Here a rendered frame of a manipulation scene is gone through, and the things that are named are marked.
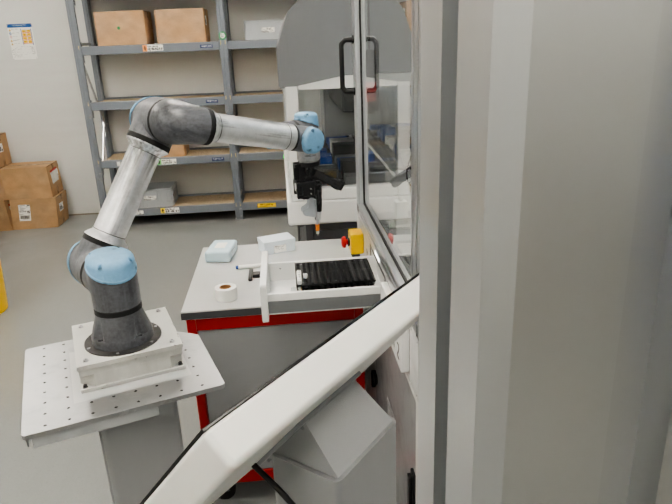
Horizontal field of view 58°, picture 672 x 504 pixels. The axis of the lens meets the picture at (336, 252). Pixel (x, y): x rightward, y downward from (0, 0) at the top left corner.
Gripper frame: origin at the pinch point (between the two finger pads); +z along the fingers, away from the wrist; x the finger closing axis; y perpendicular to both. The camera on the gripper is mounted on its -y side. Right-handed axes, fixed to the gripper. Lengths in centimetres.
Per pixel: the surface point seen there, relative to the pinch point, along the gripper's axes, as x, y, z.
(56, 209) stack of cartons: -384, 164, 80
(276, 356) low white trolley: 16.4, 19.9, 39.5
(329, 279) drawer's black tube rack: 36.4, 5.1, 6.7
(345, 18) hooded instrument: -47, -24, -63
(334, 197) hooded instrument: -48, -17, 6
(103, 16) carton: -371, 96, -79
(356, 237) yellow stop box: 2.9, -12.0, 6.9
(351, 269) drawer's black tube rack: 31.0, -2.8, 6.8
